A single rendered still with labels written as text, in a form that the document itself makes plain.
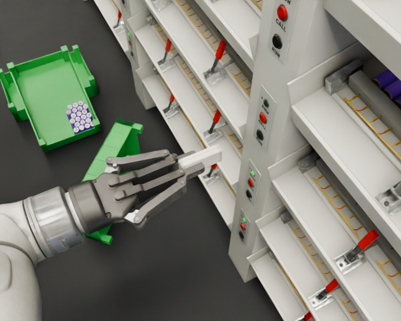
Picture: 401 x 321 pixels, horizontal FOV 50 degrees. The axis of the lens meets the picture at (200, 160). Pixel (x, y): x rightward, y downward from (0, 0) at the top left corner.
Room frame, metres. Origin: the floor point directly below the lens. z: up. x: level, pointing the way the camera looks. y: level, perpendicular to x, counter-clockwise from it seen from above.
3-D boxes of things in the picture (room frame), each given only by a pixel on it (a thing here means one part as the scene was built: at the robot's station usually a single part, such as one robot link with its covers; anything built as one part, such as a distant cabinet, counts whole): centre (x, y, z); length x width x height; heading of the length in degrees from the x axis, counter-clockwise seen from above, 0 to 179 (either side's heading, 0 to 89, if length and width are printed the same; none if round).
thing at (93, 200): (0.31, 0.14, 0.61); 0.09 x 0.08 x 0.07; 117
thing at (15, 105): (1.12, 0.55, 0.04); 0.30 x 0.20 x 0.08; 117
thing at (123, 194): (0.33, 0.07, 0.61); 0.11 x 0.01 x 0.04; 115
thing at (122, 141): (0.66, 0.25, 0.10); 0.30 x 0.08 x 0.20; 162
